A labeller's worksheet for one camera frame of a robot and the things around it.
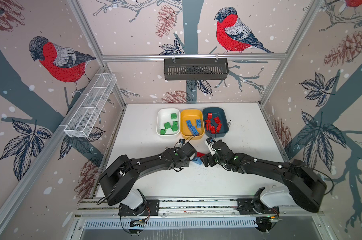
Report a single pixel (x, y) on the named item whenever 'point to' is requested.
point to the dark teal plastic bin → (220, 112)
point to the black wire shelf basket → (196, 69)
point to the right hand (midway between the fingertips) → (205, 156)
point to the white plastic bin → (163, 115)
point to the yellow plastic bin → (192, 123)
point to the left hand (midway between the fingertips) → (184, 160)
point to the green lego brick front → (167, 125)
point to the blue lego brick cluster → (197, 160)
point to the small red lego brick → (209, 115)
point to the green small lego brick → (174, 116)
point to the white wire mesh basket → (81, 124)
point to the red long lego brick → (218, 121)
